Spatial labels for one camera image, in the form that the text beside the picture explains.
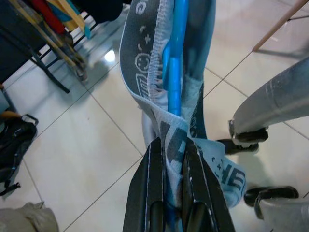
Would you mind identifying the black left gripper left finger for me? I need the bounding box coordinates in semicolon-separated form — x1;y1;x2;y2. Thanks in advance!
122;137;168;232

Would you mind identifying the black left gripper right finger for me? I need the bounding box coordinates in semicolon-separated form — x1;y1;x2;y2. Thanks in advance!
180;138;237;232

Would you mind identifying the blue plastic hanger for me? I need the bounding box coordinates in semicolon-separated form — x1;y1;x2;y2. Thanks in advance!
161;0;189;232

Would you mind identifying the white hello print garment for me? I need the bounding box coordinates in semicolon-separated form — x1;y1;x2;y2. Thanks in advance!
119;0;247;210

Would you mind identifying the silver right robot leg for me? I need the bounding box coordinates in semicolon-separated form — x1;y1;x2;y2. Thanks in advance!
214;58;309;156

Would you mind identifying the olive bean bag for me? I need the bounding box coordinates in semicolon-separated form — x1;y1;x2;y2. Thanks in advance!
0;201;59;232

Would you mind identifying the black bag orange mark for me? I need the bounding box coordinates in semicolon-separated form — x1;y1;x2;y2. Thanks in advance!
0;113;40;197

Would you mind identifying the black metal clothes rack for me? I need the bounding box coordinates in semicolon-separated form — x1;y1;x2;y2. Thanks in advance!
0;21;71;94

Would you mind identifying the plaid hanging garment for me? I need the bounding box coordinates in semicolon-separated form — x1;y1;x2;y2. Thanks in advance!
8;0;88;83

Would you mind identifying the white plastic chair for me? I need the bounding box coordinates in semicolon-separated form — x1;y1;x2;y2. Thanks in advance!
252;0;309;58

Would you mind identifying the black hanging garment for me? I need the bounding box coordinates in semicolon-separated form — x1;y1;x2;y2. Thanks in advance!
81;0;131;24

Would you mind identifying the yellow blue shirt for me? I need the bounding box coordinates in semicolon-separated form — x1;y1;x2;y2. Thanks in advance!
45;0;93;40

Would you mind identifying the red hanging garment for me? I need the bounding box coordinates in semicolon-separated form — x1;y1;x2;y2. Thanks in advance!
30;0;66;34

